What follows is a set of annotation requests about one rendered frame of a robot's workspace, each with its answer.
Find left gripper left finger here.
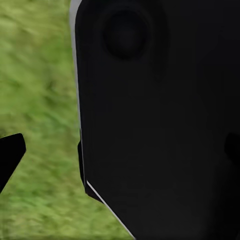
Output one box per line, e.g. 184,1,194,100
0,133,26,193

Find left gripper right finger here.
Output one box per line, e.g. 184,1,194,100
224,132,240,173

